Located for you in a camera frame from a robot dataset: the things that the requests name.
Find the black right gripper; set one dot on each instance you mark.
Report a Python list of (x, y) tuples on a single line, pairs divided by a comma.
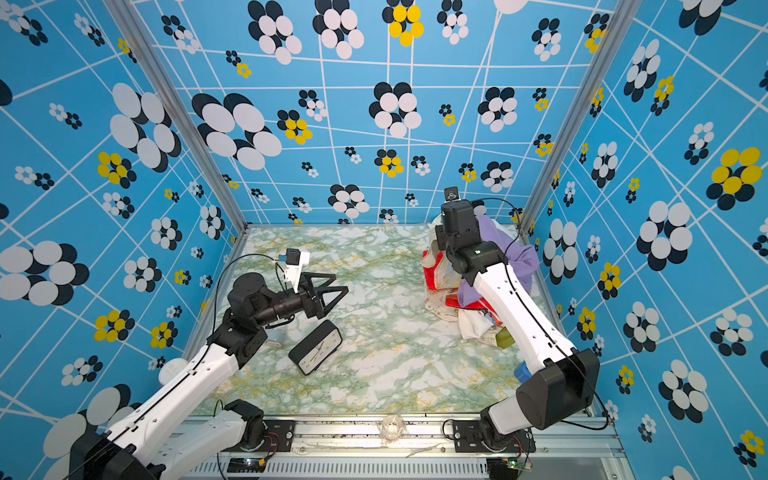
[(442, 232)]

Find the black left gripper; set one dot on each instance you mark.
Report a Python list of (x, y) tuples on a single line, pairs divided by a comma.
[(315, 308)]

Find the cream patterned cloth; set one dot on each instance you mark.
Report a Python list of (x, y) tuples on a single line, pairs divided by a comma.
[(431, 303)]

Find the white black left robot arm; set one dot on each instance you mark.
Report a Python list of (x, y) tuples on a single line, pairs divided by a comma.
[(141, 445)]

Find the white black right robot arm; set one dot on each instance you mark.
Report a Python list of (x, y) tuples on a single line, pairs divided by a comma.
[(562, 380)]

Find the purple cloth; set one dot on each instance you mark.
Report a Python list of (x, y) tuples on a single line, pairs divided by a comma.
[(523, 260)]

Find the red cloth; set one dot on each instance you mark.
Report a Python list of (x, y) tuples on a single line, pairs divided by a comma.
[(442, 280)]

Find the white cloth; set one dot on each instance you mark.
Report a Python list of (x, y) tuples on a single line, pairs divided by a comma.
[(471, 324)]

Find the black rectangular clock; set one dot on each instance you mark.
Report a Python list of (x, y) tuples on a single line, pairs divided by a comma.
[(316, 347)]

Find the clear plastic wrapper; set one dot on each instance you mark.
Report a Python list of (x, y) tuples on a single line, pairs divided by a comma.
[(392, 428)]

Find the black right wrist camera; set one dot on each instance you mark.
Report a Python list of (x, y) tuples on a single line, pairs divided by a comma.
[(451, 194)]

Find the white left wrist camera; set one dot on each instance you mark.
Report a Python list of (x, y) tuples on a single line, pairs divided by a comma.
[(294, 261)]

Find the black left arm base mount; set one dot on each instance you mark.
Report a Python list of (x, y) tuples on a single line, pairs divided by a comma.
[(271, 435)]

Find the aluminium front rail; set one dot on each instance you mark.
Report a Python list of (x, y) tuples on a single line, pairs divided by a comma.
[(418, 446)]

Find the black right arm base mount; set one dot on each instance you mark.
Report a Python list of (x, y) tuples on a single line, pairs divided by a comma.
[(478, 436)]

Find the aluminium corner post right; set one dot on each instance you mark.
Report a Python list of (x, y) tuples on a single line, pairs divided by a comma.
[(621, 21)]

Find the aluminium corner post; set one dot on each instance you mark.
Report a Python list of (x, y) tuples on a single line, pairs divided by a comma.
[(621, 21), (128, 22)]

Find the aluminium corner post left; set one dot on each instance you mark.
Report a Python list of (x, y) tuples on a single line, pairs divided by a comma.
[(128, 22)]

